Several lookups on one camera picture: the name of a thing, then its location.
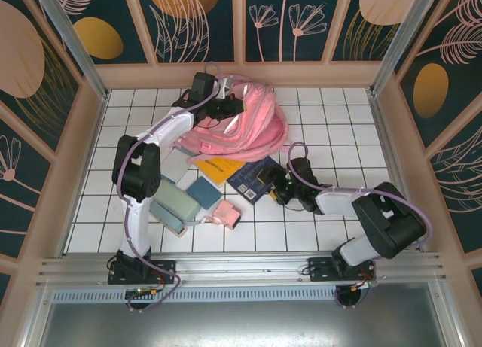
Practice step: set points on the grey metal sheet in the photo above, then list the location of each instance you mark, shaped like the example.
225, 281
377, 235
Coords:
241, 326

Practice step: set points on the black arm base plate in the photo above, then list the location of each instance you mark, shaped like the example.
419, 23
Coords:
162, 269
324, 269

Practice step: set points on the pale green pencil case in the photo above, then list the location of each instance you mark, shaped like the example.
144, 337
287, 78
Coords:
177, 204

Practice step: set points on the aluminium corner post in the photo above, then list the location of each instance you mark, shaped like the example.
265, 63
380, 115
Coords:
71, 42
403, 38

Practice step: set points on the pink backpack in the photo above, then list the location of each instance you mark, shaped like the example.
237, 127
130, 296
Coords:
252, 125

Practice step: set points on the aluminium side rail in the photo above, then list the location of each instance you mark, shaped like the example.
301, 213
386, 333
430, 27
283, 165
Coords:
399, 166

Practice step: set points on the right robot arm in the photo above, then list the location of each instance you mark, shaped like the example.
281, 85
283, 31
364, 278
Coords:
388, 219

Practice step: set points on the teal square notebook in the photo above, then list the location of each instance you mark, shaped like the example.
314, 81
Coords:
203, 192

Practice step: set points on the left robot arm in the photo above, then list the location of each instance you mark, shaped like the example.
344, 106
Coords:
137, 166

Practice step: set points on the aluminium front rail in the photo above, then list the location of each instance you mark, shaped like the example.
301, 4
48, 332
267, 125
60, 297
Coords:
241, 266

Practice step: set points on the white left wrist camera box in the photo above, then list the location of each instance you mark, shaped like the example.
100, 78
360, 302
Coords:
226, 87

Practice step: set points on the blue pencil case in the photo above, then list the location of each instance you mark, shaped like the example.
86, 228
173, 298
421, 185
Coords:
165, 221

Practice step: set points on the dark blue white-text book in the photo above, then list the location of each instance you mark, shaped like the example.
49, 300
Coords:
244, 183

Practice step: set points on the yellow book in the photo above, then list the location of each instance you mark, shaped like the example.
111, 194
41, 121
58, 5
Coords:
218, 172

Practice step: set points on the pink pencil sharpener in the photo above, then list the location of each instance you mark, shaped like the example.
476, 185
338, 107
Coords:
226, 213

